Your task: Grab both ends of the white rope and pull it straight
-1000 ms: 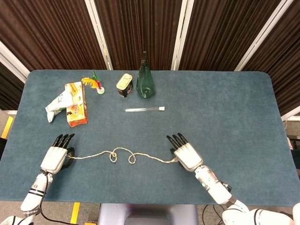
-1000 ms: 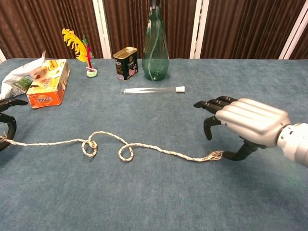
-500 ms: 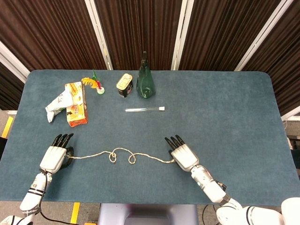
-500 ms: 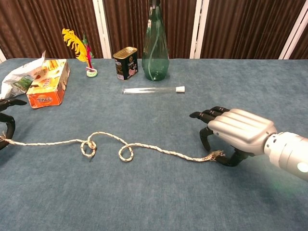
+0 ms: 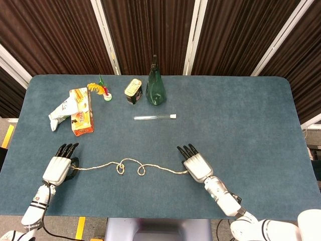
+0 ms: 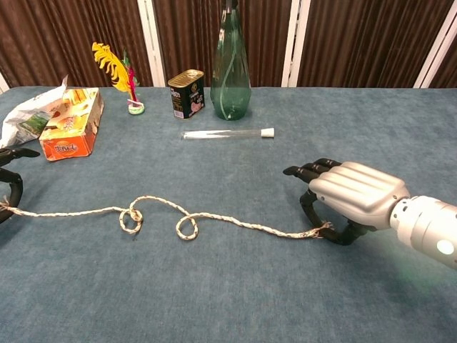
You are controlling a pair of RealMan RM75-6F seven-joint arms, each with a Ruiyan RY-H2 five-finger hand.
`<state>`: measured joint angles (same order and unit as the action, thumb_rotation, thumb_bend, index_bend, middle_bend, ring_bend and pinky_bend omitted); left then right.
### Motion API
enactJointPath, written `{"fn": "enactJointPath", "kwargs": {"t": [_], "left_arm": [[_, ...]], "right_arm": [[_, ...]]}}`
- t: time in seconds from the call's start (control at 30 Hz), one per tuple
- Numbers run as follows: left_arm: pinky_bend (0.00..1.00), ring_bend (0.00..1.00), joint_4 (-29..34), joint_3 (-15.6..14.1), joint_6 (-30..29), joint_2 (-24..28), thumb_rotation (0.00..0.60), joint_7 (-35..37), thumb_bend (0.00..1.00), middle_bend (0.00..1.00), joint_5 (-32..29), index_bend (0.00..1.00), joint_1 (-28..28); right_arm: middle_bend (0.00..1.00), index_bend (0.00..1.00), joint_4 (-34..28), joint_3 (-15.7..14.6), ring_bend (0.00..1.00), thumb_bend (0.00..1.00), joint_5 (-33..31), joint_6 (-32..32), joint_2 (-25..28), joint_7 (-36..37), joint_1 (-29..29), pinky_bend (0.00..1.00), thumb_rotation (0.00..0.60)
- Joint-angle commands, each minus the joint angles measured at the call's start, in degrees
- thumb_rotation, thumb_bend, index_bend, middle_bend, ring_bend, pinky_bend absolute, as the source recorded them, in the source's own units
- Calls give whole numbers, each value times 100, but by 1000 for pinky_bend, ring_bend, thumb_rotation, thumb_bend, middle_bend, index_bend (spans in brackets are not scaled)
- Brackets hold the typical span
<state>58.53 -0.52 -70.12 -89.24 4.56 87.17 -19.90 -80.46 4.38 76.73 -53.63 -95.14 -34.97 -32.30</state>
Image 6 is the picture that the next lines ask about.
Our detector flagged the blue table mat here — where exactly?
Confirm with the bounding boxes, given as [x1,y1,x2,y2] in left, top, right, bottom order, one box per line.
[0,85,457,343]

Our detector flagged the orange biscuit box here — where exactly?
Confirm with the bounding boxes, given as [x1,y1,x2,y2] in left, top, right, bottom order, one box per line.
[39,87,105,162]

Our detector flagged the colourful feather shuttlecock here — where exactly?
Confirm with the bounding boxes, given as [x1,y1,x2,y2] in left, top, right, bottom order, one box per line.
[91,41,146,115]

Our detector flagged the clear glass test tube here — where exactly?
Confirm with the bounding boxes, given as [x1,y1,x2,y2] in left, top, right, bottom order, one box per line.
[181,127,276,141]

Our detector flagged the beige twisted rope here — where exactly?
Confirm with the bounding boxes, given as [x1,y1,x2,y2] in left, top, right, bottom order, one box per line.
[0,194,334,241]

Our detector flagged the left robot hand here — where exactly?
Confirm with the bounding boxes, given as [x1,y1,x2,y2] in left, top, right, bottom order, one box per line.
[0,147,41,225]

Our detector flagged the black and gold tin can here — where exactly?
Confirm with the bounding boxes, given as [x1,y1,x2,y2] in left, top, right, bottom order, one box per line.
[167,69,206,120]

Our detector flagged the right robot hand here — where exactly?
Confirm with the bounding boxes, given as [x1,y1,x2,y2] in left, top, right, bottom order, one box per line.
[283,158,411,247]

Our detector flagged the green glass bottle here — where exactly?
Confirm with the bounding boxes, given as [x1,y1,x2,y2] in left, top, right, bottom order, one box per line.
[210,0,251,121]

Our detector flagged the white crumpled snack bag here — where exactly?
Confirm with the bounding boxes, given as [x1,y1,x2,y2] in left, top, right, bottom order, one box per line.
[0,74,69,149]

